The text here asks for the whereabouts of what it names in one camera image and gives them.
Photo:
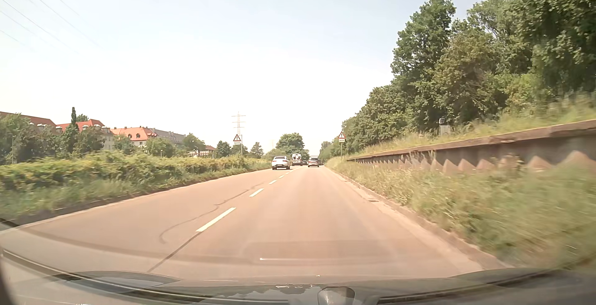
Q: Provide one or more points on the trees before buildings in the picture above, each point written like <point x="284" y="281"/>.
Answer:
<point x="70" y="140"/>

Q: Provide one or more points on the triangular warning road sign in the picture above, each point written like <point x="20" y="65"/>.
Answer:
<point x="341" y="136"/>
<point x="237" y="139"/>

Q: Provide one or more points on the row of red-roofed buildings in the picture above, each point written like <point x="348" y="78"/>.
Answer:
<point x="135" y="133"/>

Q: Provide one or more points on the white van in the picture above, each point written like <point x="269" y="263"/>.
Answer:
<point x="296" y="158"/>

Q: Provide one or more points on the large round tree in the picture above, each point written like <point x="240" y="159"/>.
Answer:
<point x="290" y="143"/>

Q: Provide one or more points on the road markings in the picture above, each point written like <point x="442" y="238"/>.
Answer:
<point x="216" y="219"/>

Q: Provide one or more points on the grass strip beside hedge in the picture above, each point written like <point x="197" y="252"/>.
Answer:
<point x="60" y="198"/>

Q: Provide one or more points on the car's own bonnet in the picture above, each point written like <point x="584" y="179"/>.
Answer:
<point x="512" y="286"/>

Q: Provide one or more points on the concrete retaining wall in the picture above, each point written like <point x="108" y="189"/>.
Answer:
<point x="521" y="149"/>

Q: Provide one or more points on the grassy bank above wall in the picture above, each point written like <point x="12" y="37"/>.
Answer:
<point x="521" y="121"/>

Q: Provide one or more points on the row of trees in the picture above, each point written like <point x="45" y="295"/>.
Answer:
<point x="489" y="58"/>

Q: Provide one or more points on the grey cabinet on bank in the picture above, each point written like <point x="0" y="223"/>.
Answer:
<point x="444" y="128"/>

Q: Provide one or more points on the grey asphalt road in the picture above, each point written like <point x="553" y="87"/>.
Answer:
<point x="298" y="221"/>

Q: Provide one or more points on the overgrown grass verge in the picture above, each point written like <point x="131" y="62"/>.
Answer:
<point x="503" y="207"/>

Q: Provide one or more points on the green hedge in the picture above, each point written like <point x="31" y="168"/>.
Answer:
<point x="116" y="167"/>

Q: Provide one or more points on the dark car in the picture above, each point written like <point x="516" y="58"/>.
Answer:
<point x="313" y="162"/>

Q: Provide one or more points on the electricity pylon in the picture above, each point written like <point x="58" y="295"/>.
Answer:
<point x="239" y="123"/>

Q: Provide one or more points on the white car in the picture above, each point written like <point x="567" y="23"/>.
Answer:
<point x="281" y="162"/>

